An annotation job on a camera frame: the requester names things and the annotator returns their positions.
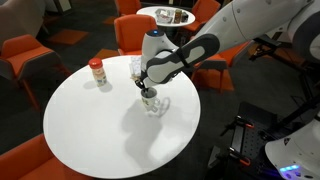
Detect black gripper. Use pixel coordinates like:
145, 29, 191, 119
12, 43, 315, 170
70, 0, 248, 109
135, 78, 152, 94

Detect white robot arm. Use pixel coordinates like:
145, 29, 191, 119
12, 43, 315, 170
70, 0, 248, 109
136, 0, 320, 89

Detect white ceramic mug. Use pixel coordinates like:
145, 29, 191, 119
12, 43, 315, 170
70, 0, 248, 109
141, 87, 160, 112

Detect red-lidded creamer jar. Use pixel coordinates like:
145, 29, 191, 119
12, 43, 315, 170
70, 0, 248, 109
88, 58, 107, 86

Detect round white main table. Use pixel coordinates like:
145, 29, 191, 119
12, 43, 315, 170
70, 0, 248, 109
43, 56, 201, 179

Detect orange chair behind table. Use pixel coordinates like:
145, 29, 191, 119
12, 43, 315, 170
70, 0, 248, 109
114, 14, 157, 55

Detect small round white table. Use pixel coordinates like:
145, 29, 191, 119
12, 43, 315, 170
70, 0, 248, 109
137, 6, 195, 27

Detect items on small table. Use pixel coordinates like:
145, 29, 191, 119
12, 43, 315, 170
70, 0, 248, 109
155, 9, 189, 24

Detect orange chair far back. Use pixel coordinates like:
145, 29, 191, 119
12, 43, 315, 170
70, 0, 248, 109
115, 0, 142, 16

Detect orange chair near small table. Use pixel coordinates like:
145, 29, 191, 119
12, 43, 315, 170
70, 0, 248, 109
183, 0, 220, 33

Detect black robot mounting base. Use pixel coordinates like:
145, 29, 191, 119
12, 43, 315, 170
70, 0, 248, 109
208, 101, 320, 180

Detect orange armchair right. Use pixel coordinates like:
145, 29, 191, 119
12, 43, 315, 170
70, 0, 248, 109
0, 34, 62, 80

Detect orange chair front corner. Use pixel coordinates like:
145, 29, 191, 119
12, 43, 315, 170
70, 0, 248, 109
0, 134, 93, 180

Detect orange-handled clamp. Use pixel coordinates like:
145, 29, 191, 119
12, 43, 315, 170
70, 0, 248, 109
217, 147, 251, 166
221, 115, 254, 136

